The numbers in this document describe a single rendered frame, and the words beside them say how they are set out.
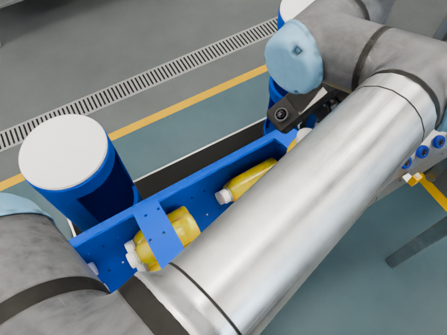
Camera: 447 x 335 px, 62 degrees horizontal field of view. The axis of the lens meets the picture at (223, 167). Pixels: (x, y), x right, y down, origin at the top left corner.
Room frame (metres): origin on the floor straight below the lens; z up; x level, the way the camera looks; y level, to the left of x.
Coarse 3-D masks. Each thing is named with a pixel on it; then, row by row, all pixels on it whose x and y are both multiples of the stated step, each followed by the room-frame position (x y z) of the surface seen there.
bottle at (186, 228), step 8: (184, 216) 0.33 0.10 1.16; (176, 224) 0.31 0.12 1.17; (184, 224) 0.31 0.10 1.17; (192, 224) 0.31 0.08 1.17; (176, 232) 0.29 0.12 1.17; (184, 232) 0.29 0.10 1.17; (192, 232) 0.29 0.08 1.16; (200, 232) 0.29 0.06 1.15; (144, 240) 0.28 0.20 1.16; (184, 240) 0.27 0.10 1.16; (192, 240) 0.28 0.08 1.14; (136, 248) 0.26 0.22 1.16; (144, 248) 0.25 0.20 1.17; (136, 256) 0.24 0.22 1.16; (144, 256) 0.24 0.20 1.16; (152, 256) 0.24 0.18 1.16
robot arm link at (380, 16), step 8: (368, 0) 0.35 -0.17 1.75; (376, 0) 0.36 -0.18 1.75; (384, 0) 0.36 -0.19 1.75; (392, 0) 0.36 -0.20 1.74; (368, 8) 0.35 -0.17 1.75; (376, 8) 0.35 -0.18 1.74; (384, 8) 0.36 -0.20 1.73; (392, 8) 0.37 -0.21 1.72; (376, 16) 0.35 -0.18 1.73; (384, 16) 0.36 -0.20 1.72; (384, 24) 0.37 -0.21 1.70
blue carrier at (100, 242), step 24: (264, 144) 0.51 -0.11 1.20; (288, 144) 0.49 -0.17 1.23; (216, 168) 0.44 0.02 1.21; (240, 168) 0.52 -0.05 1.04; (168, 192) 0.38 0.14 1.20; (192, 192) 0.45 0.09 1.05; (216, 192) 0.46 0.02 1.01; (120, 216) 0.33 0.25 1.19; (144, 216) 0.31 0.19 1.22; (192, 216) 0.40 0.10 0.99; (216, 216) 0.40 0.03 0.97; (72, 240) 0.28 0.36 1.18; (96, 240) 0.31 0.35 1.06; (120, 240) 0.32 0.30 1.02; (168, 240) 0.25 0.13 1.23; (96, 264) 0.27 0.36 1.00; (120, 264) 0.27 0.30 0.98
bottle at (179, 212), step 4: (180, 208) 0.37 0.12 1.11; (184, 208) 0.37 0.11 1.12; (172, 212) 0.37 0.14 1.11; (176, 212) 0.36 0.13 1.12; (180, 212) 0.36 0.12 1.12; (184, 212) 0.36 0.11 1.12; (188, 212) 0.36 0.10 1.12; (168, 216) 0.35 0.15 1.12; (172, 216) 0.35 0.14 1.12; (176, 216) 0.35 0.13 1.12; (180, 216) 0.35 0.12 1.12; (172, 220) 0.34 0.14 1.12; (140, 232) 0.31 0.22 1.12; (136, 236) 0.30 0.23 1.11; (140, 236) 0.30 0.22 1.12; (132, 240) 0.30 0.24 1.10; (136, 240) 0.29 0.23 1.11; (140, 240) 0.29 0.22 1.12; (132, 244) 0.29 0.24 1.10; (136, 244) 0.28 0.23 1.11
